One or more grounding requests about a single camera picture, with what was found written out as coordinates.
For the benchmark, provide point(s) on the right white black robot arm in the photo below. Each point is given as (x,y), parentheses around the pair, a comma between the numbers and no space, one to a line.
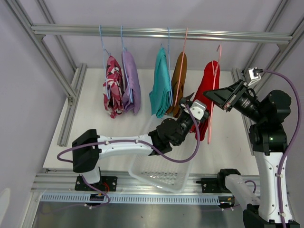
(270,147)

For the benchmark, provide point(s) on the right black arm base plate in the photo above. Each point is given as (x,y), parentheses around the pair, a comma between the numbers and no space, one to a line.
(211,185)

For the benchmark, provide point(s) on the blue wire hanger teal trousers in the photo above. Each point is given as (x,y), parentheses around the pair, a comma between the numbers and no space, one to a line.
(169,65)

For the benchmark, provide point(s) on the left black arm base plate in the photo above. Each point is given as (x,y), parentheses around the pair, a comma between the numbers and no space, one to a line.
(106,184)

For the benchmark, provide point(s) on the blue wire hanger lilac trousers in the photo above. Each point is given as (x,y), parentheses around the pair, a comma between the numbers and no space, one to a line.
(124,64)

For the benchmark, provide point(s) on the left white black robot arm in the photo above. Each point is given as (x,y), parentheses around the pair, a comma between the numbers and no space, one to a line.
(90,147)

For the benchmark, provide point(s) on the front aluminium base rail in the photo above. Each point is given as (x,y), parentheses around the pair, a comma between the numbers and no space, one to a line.
(64,181)

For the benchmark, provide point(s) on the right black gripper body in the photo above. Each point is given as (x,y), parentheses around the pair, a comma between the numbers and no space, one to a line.
(245,104)

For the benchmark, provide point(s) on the aluminium frame left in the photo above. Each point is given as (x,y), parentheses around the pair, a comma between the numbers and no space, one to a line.
(72,91)

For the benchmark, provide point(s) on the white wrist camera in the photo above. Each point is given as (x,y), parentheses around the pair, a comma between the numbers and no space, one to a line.
(197,109)
(253,75)

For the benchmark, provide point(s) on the white slotted cable duct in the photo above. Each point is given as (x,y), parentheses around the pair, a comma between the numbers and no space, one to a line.
(131,198)

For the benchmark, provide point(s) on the white plastic basket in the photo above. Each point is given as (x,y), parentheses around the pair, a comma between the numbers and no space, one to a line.
(162,173)

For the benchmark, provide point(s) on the aluminium hanging rail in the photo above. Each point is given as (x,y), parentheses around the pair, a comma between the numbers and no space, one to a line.
(177,33)

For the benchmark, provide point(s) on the aluminium frame right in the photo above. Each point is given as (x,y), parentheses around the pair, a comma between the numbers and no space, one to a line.
(278,16)

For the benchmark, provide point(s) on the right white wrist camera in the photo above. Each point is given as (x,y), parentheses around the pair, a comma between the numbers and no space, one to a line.
(253,75)

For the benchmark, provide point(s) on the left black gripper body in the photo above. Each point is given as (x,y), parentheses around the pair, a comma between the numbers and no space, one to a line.
(185,124)

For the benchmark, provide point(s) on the pink wire hanger brown trousers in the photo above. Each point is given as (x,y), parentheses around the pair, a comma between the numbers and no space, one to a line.
(181,65)

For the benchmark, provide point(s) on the blue wire hanger floral trousers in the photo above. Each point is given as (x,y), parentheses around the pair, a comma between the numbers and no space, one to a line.
(105,52)

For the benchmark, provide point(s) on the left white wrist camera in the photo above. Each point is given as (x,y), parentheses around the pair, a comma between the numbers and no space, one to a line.
(197,109)

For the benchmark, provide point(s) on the aluminium frame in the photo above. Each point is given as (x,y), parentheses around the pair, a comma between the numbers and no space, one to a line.
(278,16)
(72,91)

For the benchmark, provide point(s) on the pink floral trousers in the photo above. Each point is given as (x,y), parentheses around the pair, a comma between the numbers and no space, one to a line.
(113,89)

